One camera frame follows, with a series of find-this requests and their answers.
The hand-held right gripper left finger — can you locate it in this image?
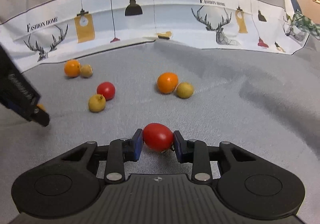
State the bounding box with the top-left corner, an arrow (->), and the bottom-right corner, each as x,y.
59,128 -> 144,184

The grey printed blanket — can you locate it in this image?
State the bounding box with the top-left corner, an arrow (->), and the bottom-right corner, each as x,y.
0,0 -> 320,224

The green checkered cloth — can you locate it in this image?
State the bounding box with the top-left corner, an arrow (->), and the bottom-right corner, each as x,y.
287,10 -> 320,39

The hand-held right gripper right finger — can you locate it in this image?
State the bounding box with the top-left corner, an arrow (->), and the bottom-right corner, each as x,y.
173,130 -> 260,184

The small yellow lemon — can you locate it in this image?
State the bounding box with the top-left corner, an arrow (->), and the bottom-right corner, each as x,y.
80,64 -> 94,79

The red tomato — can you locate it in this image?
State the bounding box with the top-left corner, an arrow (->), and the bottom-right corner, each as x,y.
142,123 -> 175,153
97,82 -> 116,101

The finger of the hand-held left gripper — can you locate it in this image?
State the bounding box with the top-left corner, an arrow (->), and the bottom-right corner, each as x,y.
27,104 -> 50,127

